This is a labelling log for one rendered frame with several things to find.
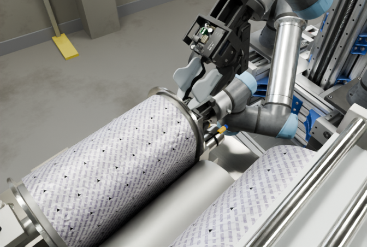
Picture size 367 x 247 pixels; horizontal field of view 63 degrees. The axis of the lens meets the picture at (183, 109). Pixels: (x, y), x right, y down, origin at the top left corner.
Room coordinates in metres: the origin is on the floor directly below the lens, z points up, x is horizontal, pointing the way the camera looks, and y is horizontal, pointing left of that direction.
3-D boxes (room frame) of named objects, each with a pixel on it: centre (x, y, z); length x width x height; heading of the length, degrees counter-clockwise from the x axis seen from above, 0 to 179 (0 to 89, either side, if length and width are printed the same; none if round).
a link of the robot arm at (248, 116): (0.57, -0.15, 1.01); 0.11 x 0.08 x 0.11; 76
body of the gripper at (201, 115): (0.47, -0.02, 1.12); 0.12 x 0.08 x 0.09; 134
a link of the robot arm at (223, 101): (0.52, -0.08, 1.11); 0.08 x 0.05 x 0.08; 44
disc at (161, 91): (0.34, 0.02, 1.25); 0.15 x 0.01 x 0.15; 44
